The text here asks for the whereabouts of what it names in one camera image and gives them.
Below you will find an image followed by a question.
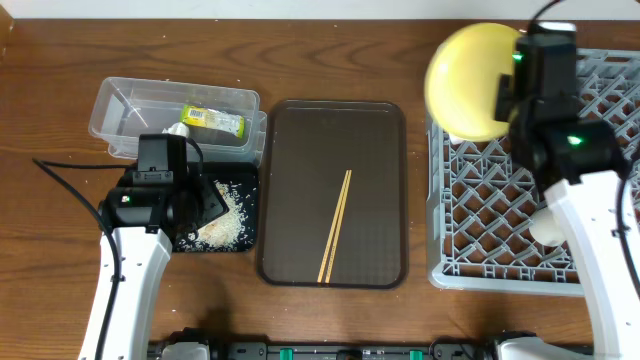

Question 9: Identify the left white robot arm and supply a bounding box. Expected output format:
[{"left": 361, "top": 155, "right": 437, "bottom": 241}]
[{"left": 79, "top": 134, "right": 228, "bottom": 359}]

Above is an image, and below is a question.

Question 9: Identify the small white green cup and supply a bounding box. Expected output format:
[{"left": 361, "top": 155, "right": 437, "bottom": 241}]
[{"left": 529, "top": 207, "right": 566, "bottom": 247}]

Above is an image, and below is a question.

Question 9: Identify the yellow green snack wrapper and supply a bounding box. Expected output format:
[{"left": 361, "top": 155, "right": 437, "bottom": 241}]
[{"left": 180, "top": 105, "right": 245, "bottom": 138}]

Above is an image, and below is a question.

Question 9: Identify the white tissue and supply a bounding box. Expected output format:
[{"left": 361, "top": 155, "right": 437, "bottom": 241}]
[{"left": 162, "top": 122, "right": 190, "bottom": 138}]

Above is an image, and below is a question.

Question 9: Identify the clear plastic waste bin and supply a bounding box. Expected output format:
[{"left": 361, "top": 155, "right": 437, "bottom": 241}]
[{"left": 89, "top": 77, "right": 267, "bottom": 166}]

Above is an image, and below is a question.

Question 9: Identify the grey dishwasher rack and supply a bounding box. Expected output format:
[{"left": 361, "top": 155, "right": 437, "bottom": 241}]
[{"left": 426, "top": 49, "right": 639, "bottom": 297}]

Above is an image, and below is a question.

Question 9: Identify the yellow plate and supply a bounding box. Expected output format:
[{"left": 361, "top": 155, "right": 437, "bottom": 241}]
[{"left": 424, "top": 23, "right": 521, "bottom": 142}]

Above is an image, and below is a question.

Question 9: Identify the pink white bowl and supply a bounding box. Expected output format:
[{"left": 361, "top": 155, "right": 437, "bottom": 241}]
[{"left": 449, "top": 133, "right": 465, "bottom": 145}]

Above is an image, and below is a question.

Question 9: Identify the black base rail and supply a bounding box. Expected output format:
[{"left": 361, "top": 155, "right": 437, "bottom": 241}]
[{"left": 149, "top": 329, "right": 596, "bottom": 360}]

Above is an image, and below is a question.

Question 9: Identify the pile of rice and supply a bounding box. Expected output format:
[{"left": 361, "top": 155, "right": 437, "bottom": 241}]
[{"left": 177, "top": 181, "right": 248, "bottom": 252}]

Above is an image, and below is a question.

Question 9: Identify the dark brown serving tray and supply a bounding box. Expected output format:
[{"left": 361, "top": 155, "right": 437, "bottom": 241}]
[{"left": 257, "top": 100, "right": 408, "bottom": 289}]

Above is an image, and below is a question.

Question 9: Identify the black waste tray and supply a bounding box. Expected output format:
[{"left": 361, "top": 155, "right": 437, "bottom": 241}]
[{"left": 173, "top": 162, "right": 259, "bottom": 253}]

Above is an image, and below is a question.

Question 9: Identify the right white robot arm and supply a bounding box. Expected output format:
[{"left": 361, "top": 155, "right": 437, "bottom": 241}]
[{"left": 496, "top": 22, "right": 639, "bottom": 359}]

